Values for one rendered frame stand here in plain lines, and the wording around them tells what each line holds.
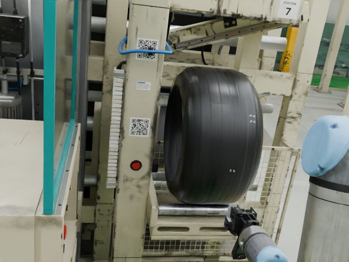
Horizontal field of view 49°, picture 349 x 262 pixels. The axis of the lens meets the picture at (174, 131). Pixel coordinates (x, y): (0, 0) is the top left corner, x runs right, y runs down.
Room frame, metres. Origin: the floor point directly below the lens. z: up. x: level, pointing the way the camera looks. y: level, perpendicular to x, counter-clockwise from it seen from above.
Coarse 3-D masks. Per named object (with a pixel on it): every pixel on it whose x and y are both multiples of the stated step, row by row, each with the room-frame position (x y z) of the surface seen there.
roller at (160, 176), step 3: (153, 174) 1.57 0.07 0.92; (156, 174) 1.58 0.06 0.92; (159, 174) 1.58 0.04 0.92; (162, 174) 1.58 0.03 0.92; (153, 177) 1.57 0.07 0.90; (156, 177) 1.57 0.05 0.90; (159, 177) 1.57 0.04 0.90; (162, 177) 1.58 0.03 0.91; (165, 177) 1.58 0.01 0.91; (153, 180) 1.57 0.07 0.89; (156, 180) 1.57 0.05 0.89; (159, 180) 1.58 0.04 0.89; (162, 180) 1.58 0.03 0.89; (165, 180) 1.58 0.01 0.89
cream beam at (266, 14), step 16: (176, 0) 1.63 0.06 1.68; (192, 0) 1.64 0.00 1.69; (208, 0) 1.65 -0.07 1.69; (224, 0) 1.67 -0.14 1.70; (240, 0) 1.68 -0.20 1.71; (256, 0) 1.70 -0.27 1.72; (272, 0) 1.71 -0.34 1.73; (304, 0) 1.74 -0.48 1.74; (224, 16) 1.68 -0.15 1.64; (240, 16) 1.69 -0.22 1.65; (256, 16) 1.70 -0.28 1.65; (272, 16) 1.72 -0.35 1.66
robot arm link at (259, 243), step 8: (248, 240) 0.92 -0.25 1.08; (256, 240) 0.91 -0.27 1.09; (264, 240) 0.90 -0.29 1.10; (272, 240) 0.92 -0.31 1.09; (248, 248) 0.90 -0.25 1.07; (256, 248) 0.88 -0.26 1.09; (264, 248) 0.86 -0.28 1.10; (272, 248) 0.86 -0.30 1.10; (248, 256) 0.89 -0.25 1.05; (256, 256) 0.85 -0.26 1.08; (264, 256) 0.84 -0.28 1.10; (272, 256) 0.83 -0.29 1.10; (280, 256) 0.84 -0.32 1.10
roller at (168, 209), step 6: (162, 204) 1.31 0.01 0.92; (168, 204) 1.32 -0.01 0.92; (174, 204) 1.32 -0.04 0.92; (180, 204) 1.33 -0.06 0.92; (186, 204) 1.34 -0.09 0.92; (192, 204) 1.34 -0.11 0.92; (198, 204) 1.35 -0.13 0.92; (204, 204) 1.35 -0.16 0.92; (210, 204) 1.36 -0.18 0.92; (216, 204) 1.37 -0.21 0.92; (162, 210) 1.29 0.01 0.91; (168, 210) 1.30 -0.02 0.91; (174, 210) 1.30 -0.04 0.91; (180, 210) 1.31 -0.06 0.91; (186, 210) 1.32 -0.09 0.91; (192, 210) 1.32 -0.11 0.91; (198, 210) 1.33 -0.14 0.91; (204, 210) 1.33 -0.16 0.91; (210, 210) 1.34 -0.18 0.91; (216, 210) 1.34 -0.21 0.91; (222, 210) 1.35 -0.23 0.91
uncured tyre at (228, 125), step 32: (192, 96) 1.31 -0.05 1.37; (224, 96) 1.32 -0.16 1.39; (256, 96) 1.38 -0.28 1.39; (192, 128) 1.24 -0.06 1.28; (224, 128) 1.24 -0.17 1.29; (256, 128) 1.27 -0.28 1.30; (192, 160) 1.21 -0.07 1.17; (224, 160) 1.21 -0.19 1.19; (256, 160) 1.25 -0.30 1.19; (192, 192) 1.23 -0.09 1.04; (224, 192) 1.25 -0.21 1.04
